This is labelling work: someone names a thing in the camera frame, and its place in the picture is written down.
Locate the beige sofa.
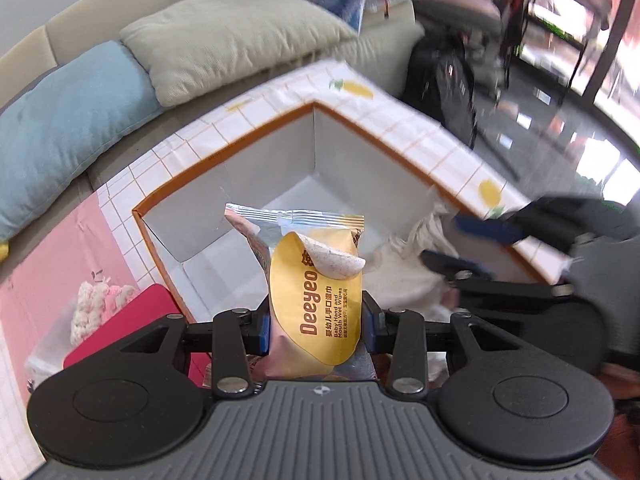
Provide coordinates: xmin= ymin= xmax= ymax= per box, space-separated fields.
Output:
xmin=0 ymin=0 xmax=426 ymax=201

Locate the black backpack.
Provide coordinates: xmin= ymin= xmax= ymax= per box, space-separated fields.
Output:
xmin=402 ymin=30 xmax=482 ymax=152

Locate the grey-beige cushion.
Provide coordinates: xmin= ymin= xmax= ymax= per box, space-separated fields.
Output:
xmin=119 ymin=0 xmax=362 ymax=109

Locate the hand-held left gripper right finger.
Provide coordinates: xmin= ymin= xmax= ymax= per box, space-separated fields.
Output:
xmin=362 ymin=292 xmax=496 ymax=396

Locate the light blue cushion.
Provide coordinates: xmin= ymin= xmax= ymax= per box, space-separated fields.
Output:
xmin=0 ymin=40 xmax=164 ymax=244

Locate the orange cardboard box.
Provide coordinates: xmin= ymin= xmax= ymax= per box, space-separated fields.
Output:
xmin=132 ymin=101 xmax=573 ymax=326

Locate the red lid plastic container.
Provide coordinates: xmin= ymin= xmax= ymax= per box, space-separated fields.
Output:
xmin=25 ymin=280 xmax=216 ymax=402

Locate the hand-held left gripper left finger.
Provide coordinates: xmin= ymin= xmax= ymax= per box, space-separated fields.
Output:
xmin=117 ymin=309 xmax=273 ymax=396

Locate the pink desk chair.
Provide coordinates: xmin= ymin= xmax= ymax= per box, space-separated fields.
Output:
xmin=414 ymin=0 xmax=531 ymax=63

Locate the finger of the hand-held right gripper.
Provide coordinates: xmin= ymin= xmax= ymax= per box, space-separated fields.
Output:
xmin=452 ymin=214 xmax=526 ymax=246
xmin=420 ymin=250 xmax=574 ymax=297

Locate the cream white cloth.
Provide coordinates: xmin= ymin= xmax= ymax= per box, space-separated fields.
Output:
xmin=369 ymin=200 xmax=481 ymax=307

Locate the yellow wet wipes packet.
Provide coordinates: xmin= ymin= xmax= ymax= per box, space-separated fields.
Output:
xmin=225 ymin=203 xmax=379 ymax=382

